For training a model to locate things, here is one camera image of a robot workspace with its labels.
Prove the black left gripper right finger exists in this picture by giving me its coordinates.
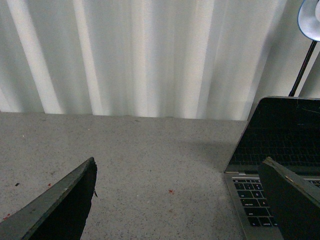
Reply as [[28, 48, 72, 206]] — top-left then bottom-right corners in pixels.
[[258, 157, 320, 240]]

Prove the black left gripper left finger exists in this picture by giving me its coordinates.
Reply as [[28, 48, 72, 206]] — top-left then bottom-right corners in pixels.
[[0, 157, 98, 240]]

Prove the grey laptop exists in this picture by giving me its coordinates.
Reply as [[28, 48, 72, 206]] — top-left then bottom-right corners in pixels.
[[224, 96, 320, 240]]

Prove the white pleated curtain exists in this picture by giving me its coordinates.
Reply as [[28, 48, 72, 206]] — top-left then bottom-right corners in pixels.
[[0, 0, 311, 120]]

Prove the blue desk lamp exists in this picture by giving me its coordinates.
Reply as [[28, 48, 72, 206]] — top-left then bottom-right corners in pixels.
[[288, 0, 320, 97]]

